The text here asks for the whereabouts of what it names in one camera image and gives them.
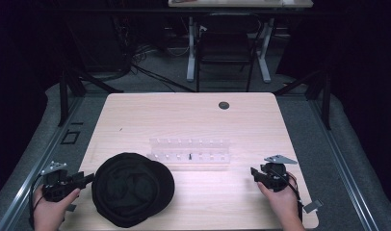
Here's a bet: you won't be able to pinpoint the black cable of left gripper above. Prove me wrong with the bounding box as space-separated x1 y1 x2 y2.
28 173 45 231

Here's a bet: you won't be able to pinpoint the black floor cables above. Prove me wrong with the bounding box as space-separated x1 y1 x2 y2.
129 44 197 94

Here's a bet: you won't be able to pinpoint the metal floor rail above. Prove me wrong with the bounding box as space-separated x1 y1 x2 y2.
0 95 86 231
308 97 380 231

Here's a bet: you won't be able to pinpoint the person's right hand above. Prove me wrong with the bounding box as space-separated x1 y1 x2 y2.
256 172 306 231

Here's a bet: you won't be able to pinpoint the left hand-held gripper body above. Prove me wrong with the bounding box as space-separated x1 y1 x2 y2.
39 161 86 203

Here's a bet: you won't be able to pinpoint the black metal stand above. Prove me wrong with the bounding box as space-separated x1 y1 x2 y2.
273 67 332 131
57 62 124 128

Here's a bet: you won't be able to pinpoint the black chair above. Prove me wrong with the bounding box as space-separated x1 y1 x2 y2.
195 13 263 93

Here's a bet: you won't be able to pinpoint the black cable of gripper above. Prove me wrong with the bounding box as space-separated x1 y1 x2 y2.
271 168 304 223
28 173 45 231

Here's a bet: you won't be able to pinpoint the person's left hand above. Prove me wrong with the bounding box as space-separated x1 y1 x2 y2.
32 185 81 231

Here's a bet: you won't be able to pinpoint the clear acrylic rack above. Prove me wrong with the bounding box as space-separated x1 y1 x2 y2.
146 137 232 168

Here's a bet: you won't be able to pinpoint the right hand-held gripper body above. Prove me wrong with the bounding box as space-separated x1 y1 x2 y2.
258 154 299 193

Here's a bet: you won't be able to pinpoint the black cap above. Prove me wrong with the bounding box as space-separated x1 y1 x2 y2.
91 152 176 229

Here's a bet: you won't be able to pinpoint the white-legged desk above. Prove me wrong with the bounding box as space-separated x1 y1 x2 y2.
167 0 314 84

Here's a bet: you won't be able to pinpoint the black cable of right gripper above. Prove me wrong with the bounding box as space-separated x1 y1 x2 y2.
271 168 304 223

